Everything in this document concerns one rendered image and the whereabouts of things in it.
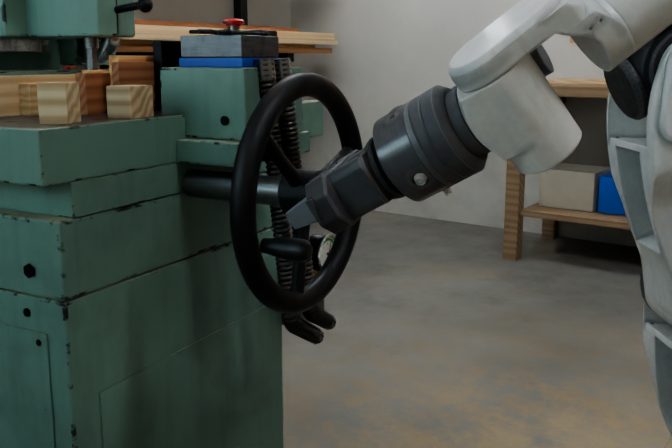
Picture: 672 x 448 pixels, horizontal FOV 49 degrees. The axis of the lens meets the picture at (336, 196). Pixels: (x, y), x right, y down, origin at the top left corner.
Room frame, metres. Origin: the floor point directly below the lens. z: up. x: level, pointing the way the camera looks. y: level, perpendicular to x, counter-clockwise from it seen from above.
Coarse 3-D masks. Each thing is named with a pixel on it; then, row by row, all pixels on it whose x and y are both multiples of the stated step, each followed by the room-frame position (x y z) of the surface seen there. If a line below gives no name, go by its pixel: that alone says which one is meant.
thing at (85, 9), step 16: (32, 0) 1.04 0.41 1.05; (48, 0) 1.03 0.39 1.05; (64, 0) 1.01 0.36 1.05; (80, 0) 1.00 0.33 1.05; (96, 0) 0.99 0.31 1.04; (112, 0) 1.01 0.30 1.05; (128, 0) 1.04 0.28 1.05; (32, 16) 1.04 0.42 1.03; (48, 16) 1.03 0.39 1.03; (64, 16) 1.01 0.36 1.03; (80, 16) 1.00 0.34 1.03; (96, 16) 0.99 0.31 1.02; (112, 16) 1.01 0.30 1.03; (128, 16) 1.04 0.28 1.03; (32, 32) 1.04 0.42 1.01; (48, 32) 1.03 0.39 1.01; (64, 32) 1.02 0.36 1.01; (80, 32) 1.00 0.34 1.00; (96, 32) 0.99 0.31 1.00; (112, 32) 1.01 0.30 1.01; (128, 32) 1.04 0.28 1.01
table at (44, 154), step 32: (0, 128) 0.78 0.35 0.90; (32, 128) 0.76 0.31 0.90; (64, 128) 0.78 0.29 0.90; (96, 128) 0.82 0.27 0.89; (128, 128) 0.87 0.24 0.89; (160, 128) 0.92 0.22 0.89; (320, 128) 1.27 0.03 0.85; (0, 160) 0.78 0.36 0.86; (32, 160) 0.76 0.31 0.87; (64, 160) 0.78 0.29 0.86; (96, 160) 0.82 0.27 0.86; (128, 160) 0.86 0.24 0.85; (160, 160) 0.91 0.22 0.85; (192, 160) 0.93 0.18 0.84; (224, 160) 0.90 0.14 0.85
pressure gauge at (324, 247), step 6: (312, 234) 1.17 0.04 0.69; (318, 234) 1.17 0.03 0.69; (324, 234) 1.17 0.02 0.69; (330, 234) 1.17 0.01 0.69; (312, 240) 1.16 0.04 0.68; (318, 240) 1.15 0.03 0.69; (324, 240) 1.15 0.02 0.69; (330, 240) 1.17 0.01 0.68; (312, 246) 1.15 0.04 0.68; (318, 246) 1.14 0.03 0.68; (324, 246) 1.15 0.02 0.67; (318, 252) 1.14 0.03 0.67; (324, 252) 1.15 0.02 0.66; (312, 258) 1.14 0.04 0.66; (318, 258) 1.14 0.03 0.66; (324, 258) 1.15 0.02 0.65; (312, 264) 1.14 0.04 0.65; (318, 264) 1.14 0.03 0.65; (318, 270) 1.15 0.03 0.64
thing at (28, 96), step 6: (18, 84) 0.94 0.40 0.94; (24, 84) 0.94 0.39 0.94; (30, 84) 0.94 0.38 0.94; (36, 84) 0.94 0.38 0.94; (24, 90) 0.94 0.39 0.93; (30, 90) 0.93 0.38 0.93; (36, 90) 0.94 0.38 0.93; (24, 96) 0.94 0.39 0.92; (30, 96) 0.93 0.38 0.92; (36, 96) 0.94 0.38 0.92; (24, 102) 0.94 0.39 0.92; (30, 102) 0.93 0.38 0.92; (36, 102) 0.94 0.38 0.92; (24, 108) 0.94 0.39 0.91; (30, 108) 0.93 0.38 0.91; (36, 108) 0.94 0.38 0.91; (24, 114) 0.94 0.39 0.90; (30, 114) 0.93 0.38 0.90; (36, 114) 0.94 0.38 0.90
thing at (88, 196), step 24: (144, 168) 0.89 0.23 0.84; (168, 168) 0.93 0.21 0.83; (192, 168) 0.97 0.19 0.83; (216, 168) 1.01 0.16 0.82; (264, 168) 1.12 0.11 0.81; (0, 192) 0.84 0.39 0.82; (24, 192) 0.82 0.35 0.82; (48, 192) 0.80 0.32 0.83; (72, 192) 0.79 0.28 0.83; (96, 192) 0.82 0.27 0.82; (120, 192) 0.85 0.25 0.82; (144, 192) 0.89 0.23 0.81; (168, 192) 0.92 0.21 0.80; (72, 216) 0.79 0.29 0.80
